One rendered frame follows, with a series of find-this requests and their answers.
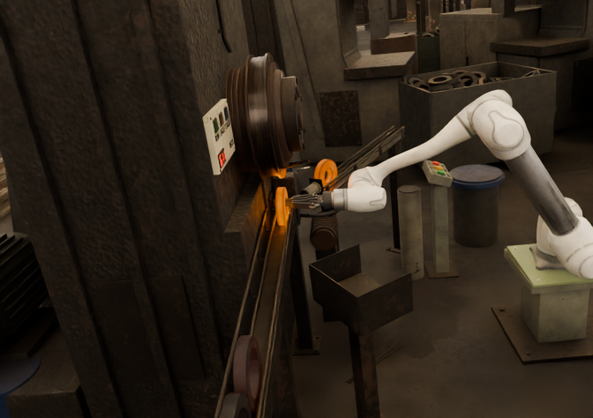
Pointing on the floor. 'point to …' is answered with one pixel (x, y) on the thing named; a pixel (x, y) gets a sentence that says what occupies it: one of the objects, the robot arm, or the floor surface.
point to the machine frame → (132, 180)
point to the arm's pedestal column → (548, 326)
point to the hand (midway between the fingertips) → (281, 202)
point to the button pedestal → (440, 265)
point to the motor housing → (325, 244)
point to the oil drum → (397, 43)
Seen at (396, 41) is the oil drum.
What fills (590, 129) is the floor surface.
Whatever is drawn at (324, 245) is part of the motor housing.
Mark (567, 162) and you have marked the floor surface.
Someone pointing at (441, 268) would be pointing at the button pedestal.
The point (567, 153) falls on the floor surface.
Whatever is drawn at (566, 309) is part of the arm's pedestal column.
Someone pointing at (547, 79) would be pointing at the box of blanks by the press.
